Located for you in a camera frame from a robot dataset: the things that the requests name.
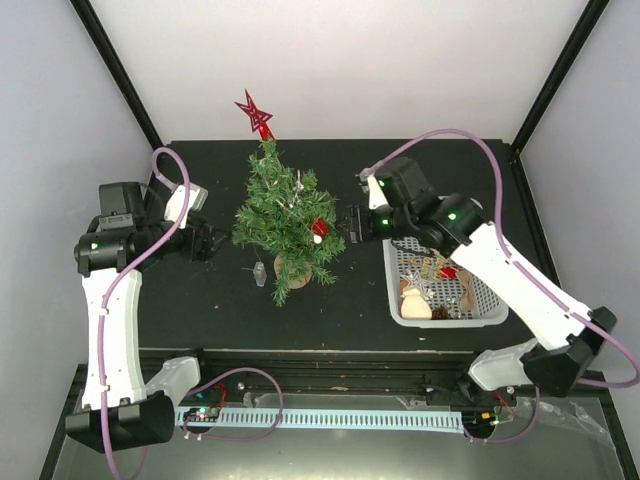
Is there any white slotted cable duct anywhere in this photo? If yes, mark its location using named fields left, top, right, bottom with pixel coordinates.
left=175, top=407, right=464, bottom=434

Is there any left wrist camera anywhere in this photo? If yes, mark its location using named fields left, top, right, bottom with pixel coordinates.
left=163, top=184, right=208, bottom=229

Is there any brown tree base pot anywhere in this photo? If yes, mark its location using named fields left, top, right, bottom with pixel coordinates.
left=273, top=255, right=312, bottom=290

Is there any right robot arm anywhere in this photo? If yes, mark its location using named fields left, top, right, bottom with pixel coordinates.
left=349, top=157, right=617, bottom=403

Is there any black corner frame post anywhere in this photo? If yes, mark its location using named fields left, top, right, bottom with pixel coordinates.
left=70, top=0, right=164, bottom=149

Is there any small green christmas tree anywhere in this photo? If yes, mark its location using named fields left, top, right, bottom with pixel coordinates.
left=232, top=140, right=346, bottom=307

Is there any right black corner post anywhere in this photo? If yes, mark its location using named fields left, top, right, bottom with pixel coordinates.
left=511, top=0, right=610, bottom=155

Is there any brown pine cone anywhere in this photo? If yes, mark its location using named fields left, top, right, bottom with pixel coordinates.
left=431, top=305, right=451, bottom=320

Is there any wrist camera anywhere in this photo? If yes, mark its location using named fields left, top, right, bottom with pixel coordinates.
left=163, top=184, right=208, bottom=229
left=357, top=168, right=390, bottom=212

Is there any red glitter star ornament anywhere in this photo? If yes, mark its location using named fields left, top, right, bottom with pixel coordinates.
left=235, top=89, right=275, bottom=141

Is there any silver star ornament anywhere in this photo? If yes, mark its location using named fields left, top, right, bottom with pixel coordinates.
left=400, top=268, right=435, bottom=300

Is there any white perforated plastic basket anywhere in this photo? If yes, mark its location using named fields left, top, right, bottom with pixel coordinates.
left=383, top=237, right=509, bottom=329

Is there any wooden snowman ornament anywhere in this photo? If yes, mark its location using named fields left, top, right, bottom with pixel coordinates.
left=400, top=292, right=432, bottom=320

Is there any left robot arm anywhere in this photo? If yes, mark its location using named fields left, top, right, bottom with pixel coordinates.
left=65, top=182, right=227, bottom=453

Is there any burlap bow ornament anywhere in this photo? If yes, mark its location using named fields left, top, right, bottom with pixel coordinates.
left=456, top=270, right=476, bottom=312

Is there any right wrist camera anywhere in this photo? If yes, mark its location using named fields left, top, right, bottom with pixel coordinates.
left=357, top=168, right=390, bottom=212

